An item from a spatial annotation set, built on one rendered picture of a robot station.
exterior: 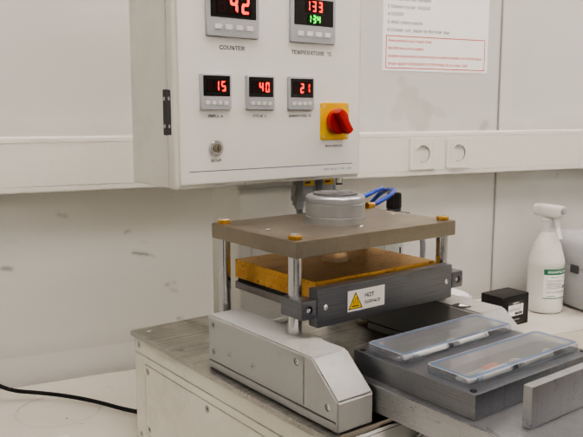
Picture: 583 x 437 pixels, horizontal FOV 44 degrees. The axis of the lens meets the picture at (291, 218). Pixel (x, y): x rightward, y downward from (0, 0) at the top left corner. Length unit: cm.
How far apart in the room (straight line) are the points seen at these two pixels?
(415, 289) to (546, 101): 111
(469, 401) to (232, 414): 32
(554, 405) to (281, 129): 54
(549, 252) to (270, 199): 84
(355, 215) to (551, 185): 113
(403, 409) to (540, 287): 103
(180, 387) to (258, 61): 46
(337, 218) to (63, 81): 68
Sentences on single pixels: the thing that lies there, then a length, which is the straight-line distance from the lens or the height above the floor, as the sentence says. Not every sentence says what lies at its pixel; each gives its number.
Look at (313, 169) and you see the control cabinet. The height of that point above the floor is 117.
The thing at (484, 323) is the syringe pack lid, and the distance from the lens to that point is 89.
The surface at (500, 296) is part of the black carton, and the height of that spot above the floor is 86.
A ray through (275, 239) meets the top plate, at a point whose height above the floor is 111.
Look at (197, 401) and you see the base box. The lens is 98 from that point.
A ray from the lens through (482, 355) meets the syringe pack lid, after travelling 78.
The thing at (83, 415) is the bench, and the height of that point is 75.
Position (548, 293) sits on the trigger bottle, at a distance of 175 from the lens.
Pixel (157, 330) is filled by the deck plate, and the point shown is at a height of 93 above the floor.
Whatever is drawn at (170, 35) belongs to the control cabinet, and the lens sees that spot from 96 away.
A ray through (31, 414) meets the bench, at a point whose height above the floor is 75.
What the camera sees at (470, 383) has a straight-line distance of 72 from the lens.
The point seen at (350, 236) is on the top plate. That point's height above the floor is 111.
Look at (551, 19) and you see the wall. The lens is 198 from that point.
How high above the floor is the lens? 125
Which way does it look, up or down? 8 degrees down
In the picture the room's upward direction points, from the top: straight up
